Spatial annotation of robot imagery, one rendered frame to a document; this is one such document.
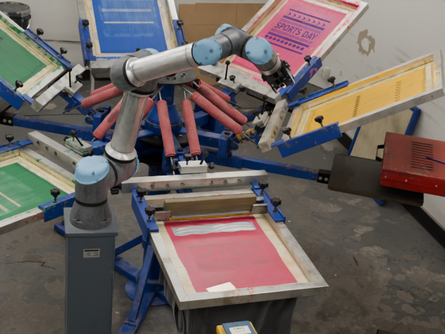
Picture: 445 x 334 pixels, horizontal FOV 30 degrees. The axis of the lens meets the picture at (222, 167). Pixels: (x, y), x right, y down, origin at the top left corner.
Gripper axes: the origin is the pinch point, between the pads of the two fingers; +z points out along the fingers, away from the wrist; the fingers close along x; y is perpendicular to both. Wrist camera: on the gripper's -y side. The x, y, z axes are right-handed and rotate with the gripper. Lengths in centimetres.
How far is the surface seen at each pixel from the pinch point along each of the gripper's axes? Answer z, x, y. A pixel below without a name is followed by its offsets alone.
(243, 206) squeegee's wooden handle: 78, -45, 9
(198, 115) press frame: 140, -55, -66
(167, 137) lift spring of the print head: 91, -64, -43
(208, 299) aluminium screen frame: 26, -63, 48
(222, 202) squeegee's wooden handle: 71, -51, 5
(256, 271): 53, -48, 42
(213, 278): 42, -62, 39
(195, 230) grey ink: 64, -65, 12
